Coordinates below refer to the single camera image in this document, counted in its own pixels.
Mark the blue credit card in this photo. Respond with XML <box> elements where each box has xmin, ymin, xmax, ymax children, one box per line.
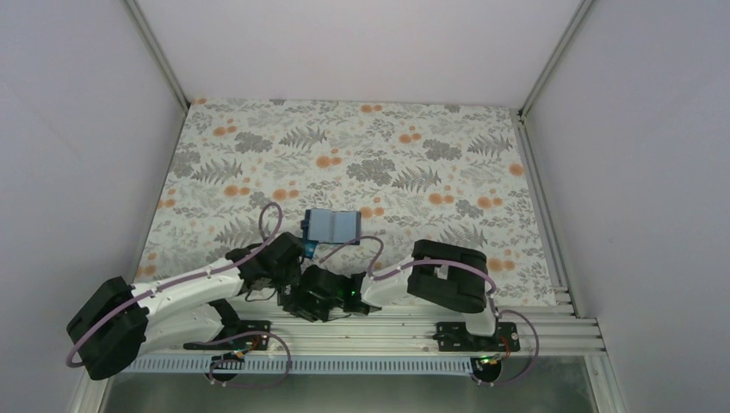
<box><xmin>303</xmin><ymin>241</ymin><xmax>318</xmax><ymax>260</ymax></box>

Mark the perforated cable duct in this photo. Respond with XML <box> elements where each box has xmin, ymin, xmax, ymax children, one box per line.
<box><xmin>123</xmin><ymin>354</ymin><xmax>473</xmax><ymax>376</ymax></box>

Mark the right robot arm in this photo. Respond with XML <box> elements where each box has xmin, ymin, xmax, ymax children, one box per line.
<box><xmin>277</xmin><ymin>239</ymin><xmax>500</xmax><ymax>350</ymax></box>

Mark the floral table mat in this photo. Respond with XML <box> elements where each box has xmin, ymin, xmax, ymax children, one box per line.
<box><xmin>136</xmin><ymin>98</ymin><xmax>556</xmax><ymax>306</ymax></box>

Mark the aluminium rail frame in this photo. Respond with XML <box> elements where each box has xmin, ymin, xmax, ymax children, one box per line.
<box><xmin>71</xmin><ymin>302</ymin><xmax>626</xmax><ymax>412</ymax></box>

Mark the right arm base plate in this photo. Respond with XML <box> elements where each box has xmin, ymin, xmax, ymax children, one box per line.
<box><xmin>432</xmin><ymin>322</ymin><xmax>521</xmax><ymax>352</ymax></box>

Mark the blue card holder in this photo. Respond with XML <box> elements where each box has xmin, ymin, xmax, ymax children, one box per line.
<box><xmin>300</xmin><ymin>208</ymin><xmax>362</xmax><ymax>244</ymax></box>

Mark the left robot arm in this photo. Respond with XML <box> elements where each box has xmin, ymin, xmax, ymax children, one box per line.
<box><xmin>66</xmin><ymin>232</ymin><xmax>305</xmax><ymax>380</ymax></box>

